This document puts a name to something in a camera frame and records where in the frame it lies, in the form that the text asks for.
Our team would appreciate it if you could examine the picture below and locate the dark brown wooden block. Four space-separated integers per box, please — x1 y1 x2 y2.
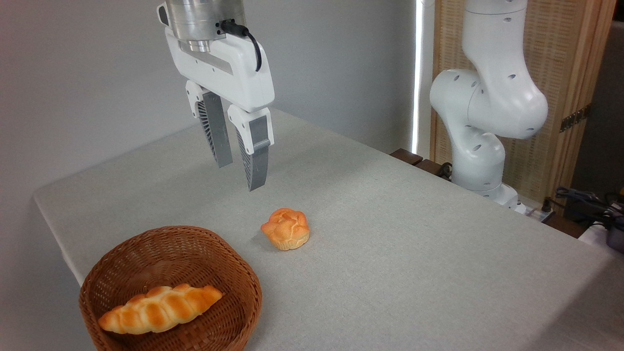
414 159 446 176
390 148 424 166

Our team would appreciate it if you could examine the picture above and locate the round knotted bread bun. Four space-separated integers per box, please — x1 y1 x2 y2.
260 208 311 251

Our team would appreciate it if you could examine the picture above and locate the brown woven wicker basket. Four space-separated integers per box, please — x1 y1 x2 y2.
79 225 263 351

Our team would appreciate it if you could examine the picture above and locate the long twisted bread loaf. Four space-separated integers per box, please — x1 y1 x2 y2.
97 283 224 335

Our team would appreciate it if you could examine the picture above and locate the white power strip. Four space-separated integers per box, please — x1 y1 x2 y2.
516 204 556 223

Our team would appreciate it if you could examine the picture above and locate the brass screen hinge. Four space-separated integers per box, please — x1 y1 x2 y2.
560 104 591 133

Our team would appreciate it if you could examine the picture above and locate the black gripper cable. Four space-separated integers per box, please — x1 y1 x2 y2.
220 19 263 73

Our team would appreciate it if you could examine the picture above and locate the grey tablecloth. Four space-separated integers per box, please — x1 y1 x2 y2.
33 108 624 351

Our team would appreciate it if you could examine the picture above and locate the black cable bundle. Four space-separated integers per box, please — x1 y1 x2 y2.
555 187 624 221

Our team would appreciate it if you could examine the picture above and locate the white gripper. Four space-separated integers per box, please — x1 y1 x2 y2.
164 25 275 192

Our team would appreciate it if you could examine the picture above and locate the white vertical wall trim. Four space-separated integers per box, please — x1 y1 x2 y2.
411 0 435 159

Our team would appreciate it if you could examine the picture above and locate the wooden bamboo folding screen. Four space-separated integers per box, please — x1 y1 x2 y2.
430 0 617 217

